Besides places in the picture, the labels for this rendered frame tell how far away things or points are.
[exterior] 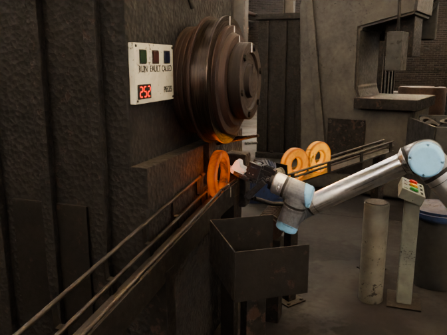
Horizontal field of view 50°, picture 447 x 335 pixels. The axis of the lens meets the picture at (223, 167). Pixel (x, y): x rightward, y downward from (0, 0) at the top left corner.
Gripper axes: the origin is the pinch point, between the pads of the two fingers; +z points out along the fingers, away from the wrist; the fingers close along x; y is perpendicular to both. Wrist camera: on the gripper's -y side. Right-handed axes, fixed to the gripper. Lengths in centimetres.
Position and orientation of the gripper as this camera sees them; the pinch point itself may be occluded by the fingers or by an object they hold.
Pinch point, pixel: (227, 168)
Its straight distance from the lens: 201.0
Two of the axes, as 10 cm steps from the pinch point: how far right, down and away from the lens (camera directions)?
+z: -9.0, -3.7, 2.5
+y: 2.9, -9.1, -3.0
